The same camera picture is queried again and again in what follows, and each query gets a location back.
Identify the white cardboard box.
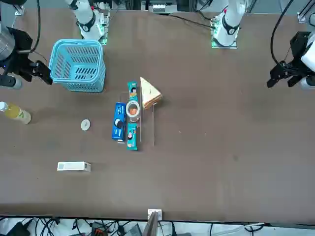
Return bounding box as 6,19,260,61
57,161,92,173

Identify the light blue plastic basket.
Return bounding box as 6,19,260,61
48,38,107,93

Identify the clear acrylic display shelf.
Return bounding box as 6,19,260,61
118,90,156,147

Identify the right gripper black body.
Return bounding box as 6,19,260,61
4,27,33,74

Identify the yellow juice bottle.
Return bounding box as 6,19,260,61
0,101,32,125

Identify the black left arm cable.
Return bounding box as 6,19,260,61
270,0,296,66

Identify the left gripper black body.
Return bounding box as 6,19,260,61
290,31,312,65

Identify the triangular wrapped sandwich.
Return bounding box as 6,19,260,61
139,76,163,111

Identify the blue cookie box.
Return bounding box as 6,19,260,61
112,102,127,142

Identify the black base power cable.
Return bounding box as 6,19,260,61
169,13,214,28

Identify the aluminium frame profile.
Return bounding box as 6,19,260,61
297,4,315,24

